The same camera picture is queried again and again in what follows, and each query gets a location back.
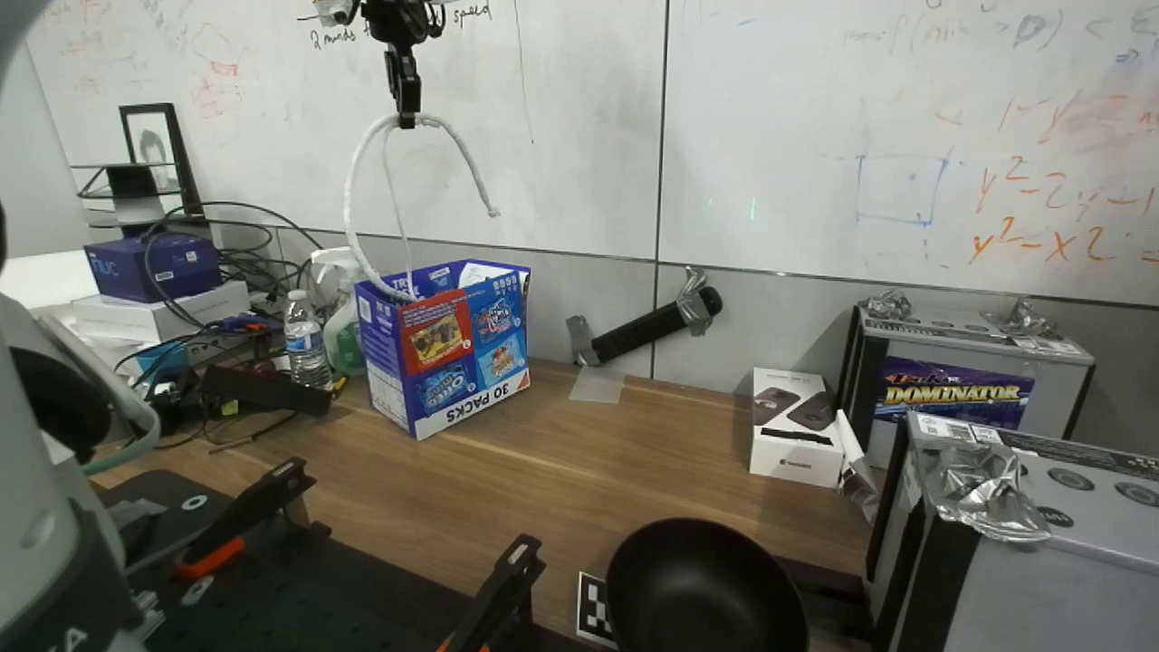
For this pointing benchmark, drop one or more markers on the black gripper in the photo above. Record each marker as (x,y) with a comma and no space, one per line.
(404,21)

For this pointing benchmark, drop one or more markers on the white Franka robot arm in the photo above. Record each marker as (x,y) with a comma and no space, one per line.
(48,528)

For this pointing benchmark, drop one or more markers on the blue snack cardboard box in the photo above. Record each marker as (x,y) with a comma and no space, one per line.
(410,350)

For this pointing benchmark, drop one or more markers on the dark blue cardboard box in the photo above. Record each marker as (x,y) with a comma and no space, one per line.
(148,269)

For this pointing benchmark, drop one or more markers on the small white product box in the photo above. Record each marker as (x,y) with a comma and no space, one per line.
(791,452)

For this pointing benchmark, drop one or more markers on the translucent spray bottle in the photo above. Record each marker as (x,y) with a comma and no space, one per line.
(331,283)

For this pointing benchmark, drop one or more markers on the clear plastic water bottle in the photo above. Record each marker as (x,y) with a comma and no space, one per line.
(302,345)

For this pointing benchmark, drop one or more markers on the black hand tool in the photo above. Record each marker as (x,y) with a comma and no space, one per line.
(253,393)

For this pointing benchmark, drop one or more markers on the white paper stack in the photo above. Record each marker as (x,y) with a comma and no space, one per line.
(113,315)

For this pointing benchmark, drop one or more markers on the white whiteboard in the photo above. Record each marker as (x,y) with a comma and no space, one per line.
(782,122)

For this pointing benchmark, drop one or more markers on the black orange bar clamp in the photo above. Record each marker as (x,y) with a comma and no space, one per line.
(247,507)
(502,592)

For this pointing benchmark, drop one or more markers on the black white fiducial tag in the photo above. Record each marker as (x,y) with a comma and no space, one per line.
(593,606)

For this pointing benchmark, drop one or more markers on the black round bowl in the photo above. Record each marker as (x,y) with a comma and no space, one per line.
(706,592)

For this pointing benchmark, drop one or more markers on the grey Dominator battery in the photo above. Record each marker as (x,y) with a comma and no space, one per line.
(965,393)

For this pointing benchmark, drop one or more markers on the crumpled aluminium foil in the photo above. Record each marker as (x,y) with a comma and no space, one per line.
(984,483)

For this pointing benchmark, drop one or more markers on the grey battery with foil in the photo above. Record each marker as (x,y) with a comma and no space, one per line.
(1061,580)

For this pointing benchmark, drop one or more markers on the black picture frame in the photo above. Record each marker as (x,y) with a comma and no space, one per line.
(162,149)

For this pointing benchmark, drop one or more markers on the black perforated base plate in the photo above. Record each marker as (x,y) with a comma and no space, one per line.
(314,602)

